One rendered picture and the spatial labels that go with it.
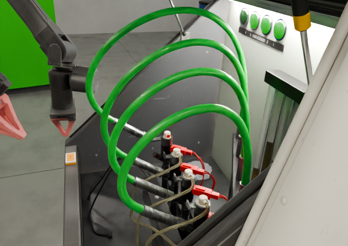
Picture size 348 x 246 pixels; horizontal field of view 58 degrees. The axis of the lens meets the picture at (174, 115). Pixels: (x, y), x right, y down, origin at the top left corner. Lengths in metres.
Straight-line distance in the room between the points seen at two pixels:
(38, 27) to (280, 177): 0.70
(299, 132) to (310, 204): 0.09
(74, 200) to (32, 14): 0.49
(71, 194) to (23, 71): 3.26
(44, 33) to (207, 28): 0.49
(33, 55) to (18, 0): 3.11
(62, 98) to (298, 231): 0.69
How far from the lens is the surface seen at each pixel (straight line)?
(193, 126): 1.16
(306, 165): 0.39
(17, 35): 3.98
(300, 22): 0.40
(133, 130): 0.73
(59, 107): 0.91
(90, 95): 0.69
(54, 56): 0.87
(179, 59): 1.04
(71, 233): 0.80
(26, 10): 0.93
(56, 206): 2.33
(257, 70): 0.91
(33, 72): 4.10
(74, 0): 7.16
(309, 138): 0.39
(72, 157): 1.02
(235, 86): 0.58
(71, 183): 0.94
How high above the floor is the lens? 1.52
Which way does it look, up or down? 26 degrees down
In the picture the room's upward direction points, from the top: 3 degrees clockwise
